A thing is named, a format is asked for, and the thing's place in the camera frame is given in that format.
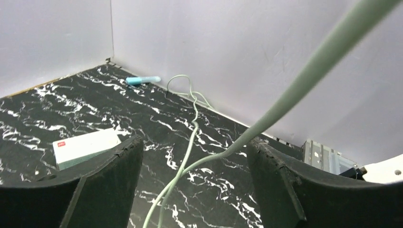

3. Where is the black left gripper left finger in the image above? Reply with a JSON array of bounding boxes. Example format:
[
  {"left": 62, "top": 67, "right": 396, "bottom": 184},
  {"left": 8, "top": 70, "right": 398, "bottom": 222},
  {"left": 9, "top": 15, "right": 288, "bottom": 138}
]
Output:
[{"left": 0, "top": 136, "right": 144, "bottom": 228}]

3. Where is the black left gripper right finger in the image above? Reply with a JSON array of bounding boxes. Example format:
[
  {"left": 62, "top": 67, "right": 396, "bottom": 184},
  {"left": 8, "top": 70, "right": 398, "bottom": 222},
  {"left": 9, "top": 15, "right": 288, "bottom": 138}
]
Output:
[{"left": 247, "top": 139, "right": 403, "bottom": 228}]

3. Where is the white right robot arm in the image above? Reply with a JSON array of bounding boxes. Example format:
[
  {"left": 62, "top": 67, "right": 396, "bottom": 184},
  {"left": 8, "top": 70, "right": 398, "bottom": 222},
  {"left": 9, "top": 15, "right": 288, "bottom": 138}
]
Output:
[{"left": 339, "top": 154, "right": 403, "bottom": 184}]

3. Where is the small white red box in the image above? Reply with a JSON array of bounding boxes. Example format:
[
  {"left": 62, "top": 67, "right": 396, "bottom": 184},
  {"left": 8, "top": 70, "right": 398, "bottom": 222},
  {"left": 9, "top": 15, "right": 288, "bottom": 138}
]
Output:
[{"left": 52, "top": 128, "right": 121, "bottom": 171}]

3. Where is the light blue pen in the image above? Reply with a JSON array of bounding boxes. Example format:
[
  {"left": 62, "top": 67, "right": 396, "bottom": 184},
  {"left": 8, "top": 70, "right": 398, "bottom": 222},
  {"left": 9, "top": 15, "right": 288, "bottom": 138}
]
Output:
[{"left": 125, "top": 76, "right": 161, "bottom": 86}]

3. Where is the aluminium frame rail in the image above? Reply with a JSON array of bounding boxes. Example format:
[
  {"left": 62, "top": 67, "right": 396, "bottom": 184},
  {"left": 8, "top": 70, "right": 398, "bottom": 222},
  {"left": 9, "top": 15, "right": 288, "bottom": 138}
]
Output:
[{"left": 303, "top": 139, "right": 359, "bottom": 175}]

